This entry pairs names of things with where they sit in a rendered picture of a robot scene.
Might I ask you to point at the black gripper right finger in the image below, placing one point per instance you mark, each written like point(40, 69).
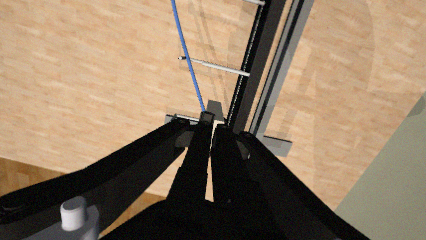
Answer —
point(300, 214)

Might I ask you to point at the black patch panel rack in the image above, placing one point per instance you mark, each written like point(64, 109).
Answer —
point(246, 89)

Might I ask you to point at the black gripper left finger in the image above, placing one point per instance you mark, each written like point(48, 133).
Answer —
point(82, 204)

